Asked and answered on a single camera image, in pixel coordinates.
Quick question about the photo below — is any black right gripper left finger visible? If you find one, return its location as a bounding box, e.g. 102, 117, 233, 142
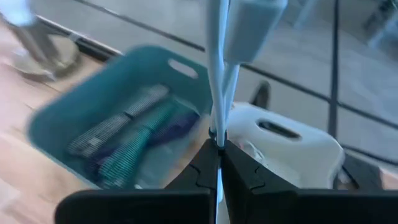
55, 138, 222, 224

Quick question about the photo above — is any grey plastic bin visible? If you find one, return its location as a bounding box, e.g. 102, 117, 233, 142
226, 102, 346, 189

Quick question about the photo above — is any light blue USB cable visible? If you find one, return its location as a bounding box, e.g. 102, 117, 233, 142
206, 0, 289, 149

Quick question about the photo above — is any grey-blue USB cable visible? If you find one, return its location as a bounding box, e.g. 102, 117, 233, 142
67, 83, 170, 156

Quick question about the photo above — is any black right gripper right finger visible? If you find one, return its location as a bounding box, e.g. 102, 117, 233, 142
221, 139, 398, 224

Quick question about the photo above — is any teal USB cable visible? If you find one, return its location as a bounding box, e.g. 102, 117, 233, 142
99, 102, 178, 189

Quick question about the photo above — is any teal plastic bin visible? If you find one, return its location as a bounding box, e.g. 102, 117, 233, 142
27, 45, 214, 190

